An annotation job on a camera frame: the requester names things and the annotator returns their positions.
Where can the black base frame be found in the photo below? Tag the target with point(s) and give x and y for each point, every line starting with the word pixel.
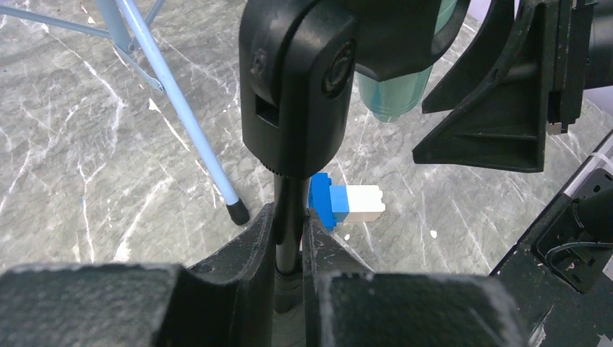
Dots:
pixel 560 269

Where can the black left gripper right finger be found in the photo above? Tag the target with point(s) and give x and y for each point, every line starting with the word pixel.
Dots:
pixel 346 304

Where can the black microphone stand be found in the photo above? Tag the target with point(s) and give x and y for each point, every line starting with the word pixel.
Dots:
pixel 296 61

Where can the blue white toy brick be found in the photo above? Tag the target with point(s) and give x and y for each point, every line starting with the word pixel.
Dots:
pixel 336 204

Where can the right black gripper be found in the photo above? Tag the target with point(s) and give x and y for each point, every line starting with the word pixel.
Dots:
pixel 529 63

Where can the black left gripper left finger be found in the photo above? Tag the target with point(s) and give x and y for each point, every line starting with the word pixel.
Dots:
pixel 223 300

